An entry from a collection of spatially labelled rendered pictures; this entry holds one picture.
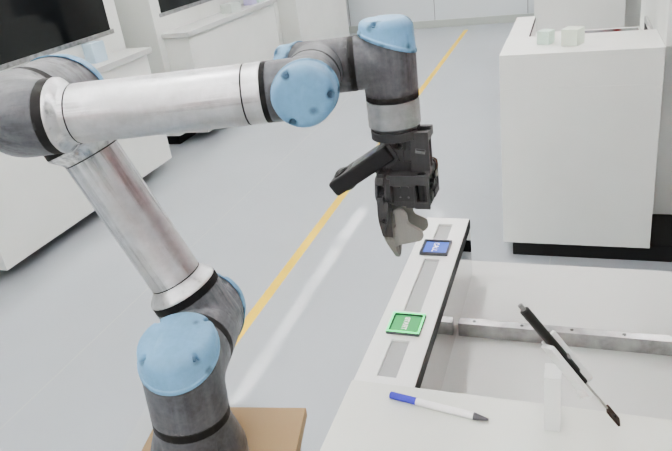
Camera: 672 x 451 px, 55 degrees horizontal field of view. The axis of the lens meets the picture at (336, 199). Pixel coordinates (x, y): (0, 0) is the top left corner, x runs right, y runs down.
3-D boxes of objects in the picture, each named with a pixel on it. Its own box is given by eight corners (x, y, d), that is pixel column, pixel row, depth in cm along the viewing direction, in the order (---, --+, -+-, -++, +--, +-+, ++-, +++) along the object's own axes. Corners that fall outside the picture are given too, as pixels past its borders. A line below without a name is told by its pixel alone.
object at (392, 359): (472, 273, 145) (469, 218, 140) (420, 461, 99) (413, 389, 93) (431, 271, 149) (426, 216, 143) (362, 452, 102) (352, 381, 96)
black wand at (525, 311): (515, 310, 77) (523, 305, 76) (516, 303, 78) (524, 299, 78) (615, 428, 80) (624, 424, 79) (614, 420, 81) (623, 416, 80)
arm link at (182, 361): (137, 438, 92) (118, 359, 87) (166, 378, 105) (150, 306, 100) (220, 436, 91) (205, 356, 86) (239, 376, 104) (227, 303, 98)
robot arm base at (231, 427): (142, 504, 94) (128, 451, 90) (160, 431, 108) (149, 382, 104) (246, 492, 94) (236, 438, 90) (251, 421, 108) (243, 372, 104)
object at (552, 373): (591, 417, 83) (594, 332, 78) (591, 439, 80) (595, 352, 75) (541, 411, 85) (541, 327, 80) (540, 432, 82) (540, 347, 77)
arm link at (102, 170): (182, 391, 104) (-36, 92, 87) (206, 337, 117) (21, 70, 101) (246, 365, 101) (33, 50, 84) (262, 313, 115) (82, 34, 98)
